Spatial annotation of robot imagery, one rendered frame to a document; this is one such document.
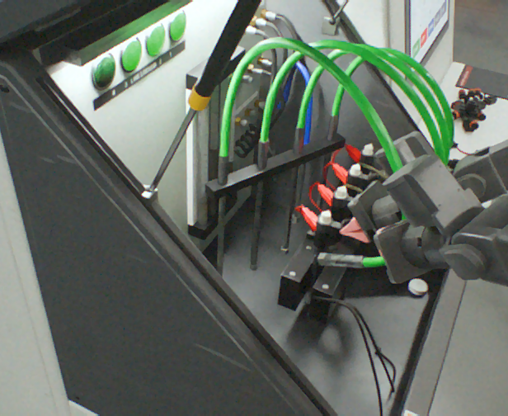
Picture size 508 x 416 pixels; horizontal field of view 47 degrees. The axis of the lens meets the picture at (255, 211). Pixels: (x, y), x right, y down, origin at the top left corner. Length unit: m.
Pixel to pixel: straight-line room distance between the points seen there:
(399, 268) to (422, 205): 0.12
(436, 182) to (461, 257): 0.09
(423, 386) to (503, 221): 0.47
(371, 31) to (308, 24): 0.13
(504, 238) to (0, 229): 0.65
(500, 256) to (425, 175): 0.11
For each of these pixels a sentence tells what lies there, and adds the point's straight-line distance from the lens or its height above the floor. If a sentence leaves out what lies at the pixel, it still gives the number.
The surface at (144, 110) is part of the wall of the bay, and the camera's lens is 0.92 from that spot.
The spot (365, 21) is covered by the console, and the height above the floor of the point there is 1.31.
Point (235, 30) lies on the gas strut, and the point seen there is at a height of 1.54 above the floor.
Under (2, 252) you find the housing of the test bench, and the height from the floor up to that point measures 1.13.
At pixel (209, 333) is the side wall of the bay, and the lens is 0.75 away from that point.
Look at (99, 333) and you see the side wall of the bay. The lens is 0.90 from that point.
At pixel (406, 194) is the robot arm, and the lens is 0.63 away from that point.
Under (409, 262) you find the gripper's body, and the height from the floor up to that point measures 1.25.
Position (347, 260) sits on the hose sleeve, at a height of 1.14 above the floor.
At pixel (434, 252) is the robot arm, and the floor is 1.32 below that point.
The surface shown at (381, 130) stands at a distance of 0.75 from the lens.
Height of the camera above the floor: 1.74
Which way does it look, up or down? 40 degrees down
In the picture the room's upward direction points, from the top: 5 degrees clockwise
